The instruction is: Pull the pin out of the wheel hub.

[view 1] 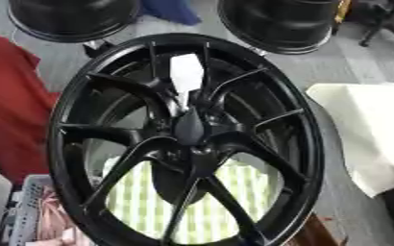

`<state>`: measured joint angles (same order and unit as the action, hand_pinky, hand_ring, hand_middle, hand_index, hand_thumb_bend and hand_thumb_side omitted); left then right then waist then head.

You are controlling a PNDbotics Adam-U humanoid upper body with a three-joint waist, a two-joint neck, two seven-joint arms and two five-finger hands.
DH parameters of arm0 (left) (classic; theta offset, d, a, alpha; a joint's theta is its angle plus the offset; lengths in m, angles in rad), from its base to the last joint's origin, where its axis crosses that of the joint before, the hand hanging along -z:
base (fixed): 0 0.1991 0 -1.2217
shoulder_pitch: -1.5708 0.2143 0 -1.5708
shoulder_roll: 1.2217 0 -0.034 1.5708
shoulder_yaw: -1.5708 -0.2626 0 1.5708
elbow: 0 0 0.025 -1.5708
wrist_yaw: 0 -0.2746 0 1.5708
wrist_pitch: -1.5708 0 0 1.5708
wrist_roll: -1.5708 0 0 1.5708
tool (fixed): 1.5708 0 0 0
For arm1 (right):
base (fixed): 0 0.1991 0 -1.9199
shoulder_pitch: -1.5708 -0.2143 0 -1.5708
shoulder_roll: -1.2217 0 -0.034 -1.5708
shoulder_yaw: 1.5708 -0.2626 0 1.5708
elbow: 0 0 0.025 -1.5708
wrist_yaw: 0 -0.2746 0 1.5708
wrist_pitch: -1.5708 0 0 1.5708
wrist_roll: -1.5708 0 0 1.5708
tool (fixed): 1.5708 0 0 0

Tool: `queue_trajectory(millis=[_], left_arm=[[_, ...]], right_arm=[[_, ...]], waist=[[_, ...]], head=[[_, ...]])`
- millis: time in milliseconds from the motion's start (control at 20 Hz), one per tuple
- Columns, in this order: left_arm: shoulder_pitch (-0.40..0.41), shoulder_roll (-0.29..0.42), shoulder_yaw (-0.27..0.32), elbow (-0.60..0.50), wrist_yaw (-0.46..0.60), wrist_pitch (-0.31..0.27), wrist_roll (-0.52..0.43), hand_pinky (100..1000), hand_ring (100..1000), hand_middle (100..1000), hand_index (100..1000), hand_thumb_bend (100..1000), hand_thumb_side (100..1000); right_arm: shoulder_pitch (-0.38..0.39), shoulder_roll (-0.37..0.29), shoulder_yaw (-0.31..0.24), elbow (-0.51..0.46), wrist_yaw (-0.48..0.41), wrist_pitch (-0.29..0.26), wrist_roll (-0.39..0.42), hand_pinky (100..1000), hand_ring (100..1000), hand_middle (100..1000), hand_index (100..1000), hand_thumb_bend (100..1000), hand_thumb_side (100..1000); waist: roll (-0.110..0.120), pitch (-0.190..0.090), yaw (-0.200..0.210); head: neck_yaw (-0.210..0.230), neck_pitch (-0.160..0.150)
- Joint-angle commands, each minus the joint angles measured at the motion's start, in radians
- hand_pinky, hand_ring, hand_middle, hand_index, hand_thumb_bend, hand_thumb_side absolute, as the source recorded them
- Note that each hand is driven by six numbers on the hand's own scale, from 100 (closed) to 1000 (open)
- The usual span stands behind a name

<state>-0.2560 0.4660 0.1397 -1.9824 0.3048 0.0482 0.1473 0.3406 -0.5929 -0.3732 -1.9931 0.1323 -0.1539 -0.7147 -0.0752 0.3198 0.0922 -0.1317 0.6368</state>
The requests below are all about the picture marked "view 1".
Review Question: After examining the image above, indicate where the black spoked wheel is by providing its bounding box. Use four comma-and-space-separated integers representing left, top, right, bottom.
45, 33, 327, 246

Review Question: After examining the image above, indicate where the black round wheel rim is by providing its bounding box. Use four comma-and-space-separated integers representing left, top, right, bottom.
215, 0, 342, 56
5, 0, 142, 44

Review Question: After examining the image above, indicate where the blue bag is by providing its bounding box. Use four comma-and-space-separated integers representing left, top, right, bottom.
137, 0, 204, 27

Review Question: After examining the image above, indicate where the grey perforated plastic basket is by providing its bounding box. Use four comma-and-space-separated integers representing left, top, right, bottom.
0, 174, 89, 246

